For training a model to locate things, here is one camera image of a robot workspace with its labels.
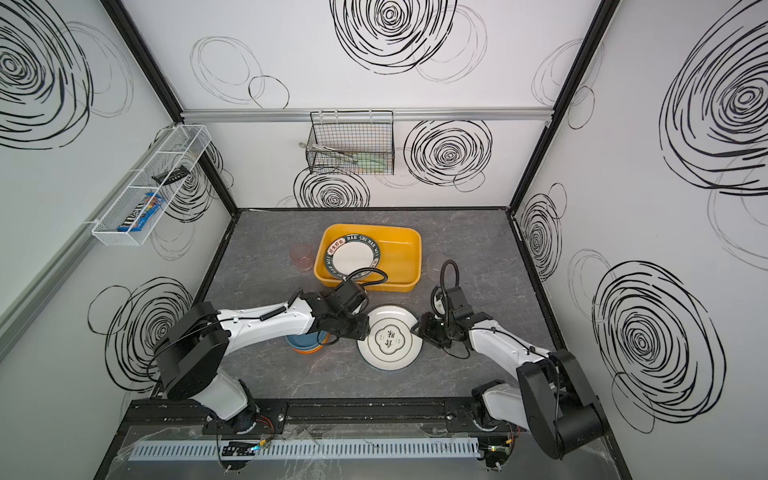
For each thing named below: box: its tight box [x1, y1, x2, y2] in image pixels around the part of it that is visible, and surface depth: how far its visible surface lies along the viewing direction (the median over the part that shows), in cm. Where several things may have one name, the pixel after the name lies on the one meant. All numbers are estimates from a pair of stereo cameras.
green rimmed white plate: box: [325, 234, 381, 279], surface depth 107 cm
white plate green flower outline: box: [356, 304, 423, 371], surface depth 86 cm
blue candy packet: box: [117, 192, 163, 232], surface depth 72 cm
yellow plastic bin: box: [314, 223, 423, 293], surface depth 107 cm
